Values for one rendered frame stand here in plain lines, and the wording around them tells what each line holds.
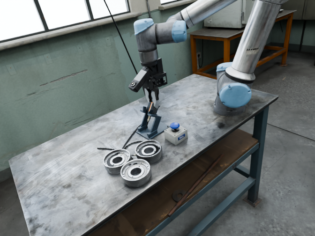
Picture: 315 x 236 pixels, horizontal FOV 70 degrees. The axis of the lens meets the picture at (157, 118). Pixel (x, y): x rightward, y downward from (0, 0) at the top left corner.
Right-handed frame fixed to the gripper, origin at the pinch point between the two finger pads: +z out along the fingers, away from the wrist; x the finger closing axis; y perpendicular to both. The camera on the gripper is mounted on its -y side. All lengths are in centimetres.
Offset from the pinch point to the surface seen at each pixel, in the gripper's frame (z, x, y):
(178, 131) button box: 7.3, -15.5, -0.5
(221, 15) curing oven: -3, 98, 189
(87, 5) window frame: -37, 150, 52
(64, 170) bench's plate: 11.9, 6.8, -43.0
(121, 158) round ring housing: 9.4, -8.0, -24.6
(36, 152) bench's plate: 12, 30, -48
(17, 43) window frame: -21, 140, -19
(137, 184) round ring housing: 9.9, -23.3, -28.3
